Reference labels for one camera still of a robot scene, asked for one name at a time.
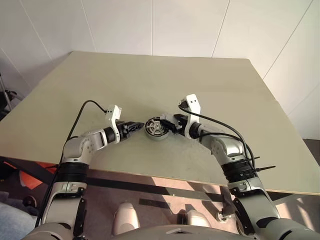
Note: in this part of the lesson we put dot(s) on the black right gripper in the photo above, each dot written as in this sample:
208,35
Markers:
180,125

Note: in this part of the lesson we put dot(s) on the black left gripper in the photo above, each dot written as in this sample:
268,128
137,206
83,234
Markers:
125,130

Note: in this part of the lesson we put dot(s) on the black-rimmed silver spoked rotor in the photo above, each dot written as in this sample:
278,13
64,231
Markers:
155,126

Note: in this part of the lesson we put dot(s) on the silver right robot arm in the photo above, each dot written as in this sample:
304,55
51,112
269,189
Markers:
230,147

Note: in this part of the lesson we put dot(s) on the long black floor tape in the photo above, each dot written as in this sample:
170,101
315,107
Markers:
150,188

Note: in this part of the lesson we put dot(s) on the short black floor tape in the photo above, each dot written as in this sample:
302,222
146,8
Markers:
153,203

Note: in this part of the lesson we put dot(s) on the pale rounded robot foot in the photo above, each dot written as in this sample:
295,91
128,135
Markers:
126,217
198,218

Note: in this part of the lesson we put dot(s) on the grey caster wheel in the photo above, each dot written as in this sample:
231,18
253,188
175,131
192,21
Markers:
224,215

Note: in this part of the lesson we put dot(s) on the silver robot torso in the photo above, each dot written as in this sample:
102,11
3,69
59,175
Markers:
175,233

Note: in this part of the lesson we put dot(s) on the orange object under table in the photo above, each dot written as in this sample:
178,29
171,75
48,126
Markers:
32,180

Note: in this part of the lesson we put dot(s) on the grey metal stand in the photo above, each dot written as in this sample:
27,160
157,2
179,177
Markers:
6,96

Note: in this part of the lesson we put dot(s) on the seated operator person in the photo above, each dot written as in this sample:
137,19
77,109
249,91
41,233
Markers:
12,222

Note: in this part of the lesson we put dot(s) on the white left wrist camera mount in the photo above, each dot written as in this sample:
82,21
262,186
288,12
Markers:
113,112

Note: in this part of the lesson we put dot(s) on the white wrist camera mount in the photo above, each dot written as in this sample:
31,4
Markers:
113,112
193,105

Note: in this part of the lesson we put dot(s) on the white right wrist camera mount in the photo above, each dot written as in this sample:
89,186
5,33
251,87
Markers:
193,105

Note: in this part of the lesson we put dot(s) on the black table frame brace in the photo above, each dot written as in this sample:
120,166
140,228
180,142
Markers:
27,168

